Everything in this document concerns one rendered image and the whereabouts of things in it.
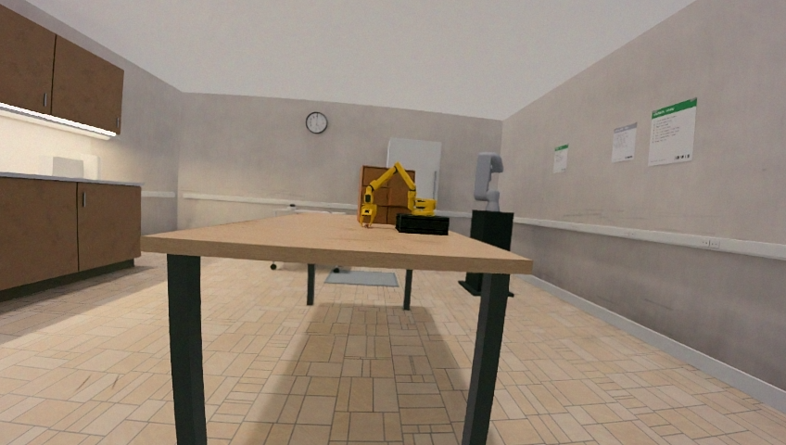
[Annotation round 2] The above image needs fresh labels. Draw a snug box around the brown chest of drawers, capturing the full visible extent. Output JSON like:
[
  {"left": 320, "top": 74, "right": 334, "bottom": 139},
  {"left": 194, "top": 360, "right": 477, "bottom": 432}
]
[{"left": 357, "top": 165, "right": 415, "bottom": 224}]

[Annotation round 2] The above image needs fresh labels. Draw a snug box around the brown wooden drawer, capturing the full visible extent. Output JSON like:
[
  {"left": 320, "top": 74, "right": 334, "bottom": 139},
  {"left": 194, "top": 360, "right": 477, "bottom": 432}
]
[
  {"left": 387, "top": 188, "right": 410, "bottom": 207},
  {"left": 389, "top": 172, "right": 414, "bottom": 188},
  {"left": 363, "top": 206, "right": 387, "bottom": 223},
  {"left": 362, "top": 168, "right": 388, "bottom": 186},
  {"left": 361, "top": 186, "right": 387, "bottom": 205},
  {"left": 387, "top": 207, "right": 412, "bottom": 223}
]

